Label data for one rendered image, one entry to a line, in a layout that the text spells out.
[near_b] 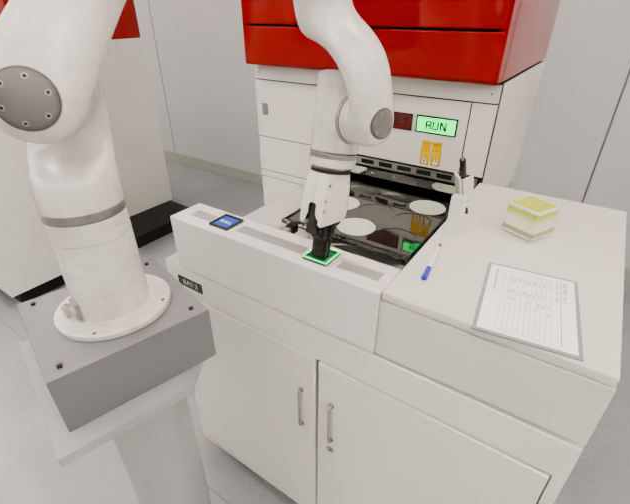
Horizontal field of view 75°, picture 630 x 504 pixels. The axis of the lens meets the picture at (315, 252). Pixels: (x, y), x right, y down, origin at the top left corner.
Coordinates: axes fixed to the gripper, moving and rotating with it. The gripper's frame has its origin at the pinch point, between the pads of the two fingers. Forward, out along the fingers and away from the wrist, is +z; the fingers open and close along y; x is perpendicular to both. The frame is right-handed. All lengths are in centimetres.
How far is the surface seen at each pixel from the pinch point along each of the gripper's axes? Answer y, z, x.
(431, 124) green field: -54, -24, -1
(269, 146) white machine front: -58, -8, -61
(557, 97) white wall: -202, -42, 16
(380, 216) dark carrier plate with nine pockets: -36.0, 0.9, -3.7
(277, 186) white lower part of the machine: -61, 7, -58
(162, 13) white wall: -194, -79, -300
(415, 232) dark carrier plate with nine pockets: -32.4, 1.6, 7.7
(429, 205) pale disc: -50, -2, 5
